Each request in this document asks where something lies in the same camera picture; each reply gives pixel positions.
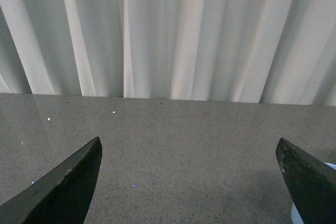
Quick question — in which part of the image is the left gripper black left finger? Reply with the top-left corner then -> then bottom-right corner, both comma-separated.
1,137 -> 102,223

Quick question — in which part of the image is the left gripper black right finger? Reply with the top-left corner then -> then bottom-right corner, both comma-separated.
276,138 -> 335,223

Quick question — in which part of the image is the light blue cup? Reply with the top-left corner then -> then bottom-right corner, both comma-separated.
291,162 -> 336,224

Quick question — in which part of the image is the white curtain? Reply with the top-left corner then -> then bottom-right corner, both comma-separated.
1,0 -> 335,105

